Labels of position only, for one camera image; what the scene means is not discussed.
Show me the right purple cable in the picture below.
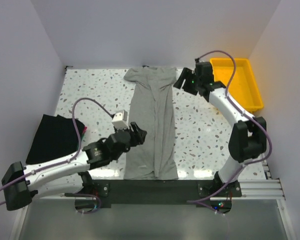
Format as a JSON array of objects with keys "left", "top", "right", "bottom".
[{"left": 186, "top": 50, "right": 273, "bottom": 210}]

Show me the purple cable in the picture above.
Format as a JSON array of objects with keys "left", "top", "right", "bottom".
[
  {"left": 0, "top": 97, "right": 116, "bottom": 215},
  {"left": 186, "top": 50, "right": 273, "bottom": 210}
]

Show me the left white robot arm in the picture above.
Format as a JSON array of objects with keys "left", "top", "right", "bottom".
[{"left": 1, "top": 122, "right": 147, "bottom": 211}]

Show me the pink folded t shirt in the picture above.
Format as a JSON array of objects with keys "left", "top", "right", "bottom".
[{"left": 82, "top": 126, "right": 88, "bottom": 134}]

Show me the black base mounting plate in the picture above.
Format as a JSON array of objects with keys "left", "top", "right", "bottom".
[{"left": 64, "top": 178, "right": 242, "bottom": 210}]

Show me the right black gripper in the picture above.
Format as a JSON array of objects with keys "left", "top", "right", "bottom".
[{"left": 173, "top": 67, "right": 201, "bottom": 96}]

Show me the yellow plastic bin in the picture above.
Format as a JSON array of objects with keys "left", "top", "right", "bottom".
[{"left": 209, "top": 58, "right": 264, "bottom": 113}]

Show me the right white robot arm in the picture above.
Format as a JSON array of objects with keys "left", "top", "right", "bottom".
[{"left": 173, "top": 62, "right": 267, "bottom": 197}]

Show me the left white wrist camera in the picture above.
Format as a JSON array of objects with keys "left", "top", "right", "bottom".
[{"left": 111, "top": 110, "right": 129, "bottom": 130}]

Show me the grey t shirt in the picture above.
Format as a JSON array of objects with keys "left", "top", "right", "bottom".
[{"left": 123, "top": 66, "right": 178, "bottom": 180}]

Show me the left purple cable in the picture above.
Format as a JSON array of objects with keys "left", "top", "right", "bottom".
[{"left": 0, "top": 97, "right": 116, "bottom": 215}]

